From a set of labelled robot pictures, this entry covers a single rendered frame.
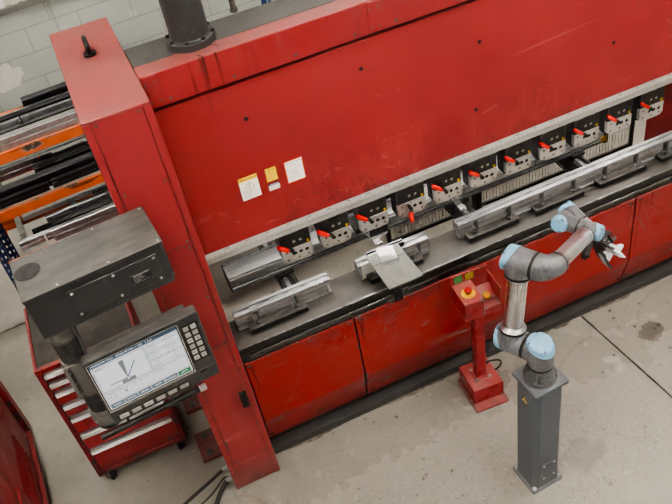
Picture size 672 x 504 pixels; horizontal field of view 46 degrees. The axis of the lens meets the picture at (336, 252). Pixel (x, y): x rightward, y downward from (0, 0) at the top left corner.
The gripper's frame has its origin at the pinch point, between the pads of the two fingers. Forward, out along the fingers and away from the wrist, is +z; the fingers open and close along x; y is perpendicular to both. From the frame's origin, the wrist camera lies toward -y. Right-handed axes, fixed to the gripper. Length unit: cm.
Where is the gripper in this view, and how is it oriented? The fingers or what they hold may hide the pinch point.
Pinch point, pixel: (617, 264)
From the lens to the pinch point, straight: 369.2
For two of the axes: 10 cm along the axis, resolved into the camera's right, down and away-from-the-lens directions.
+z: 6.6, 7.2, -2.2
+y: 7.5, -6.1, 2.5
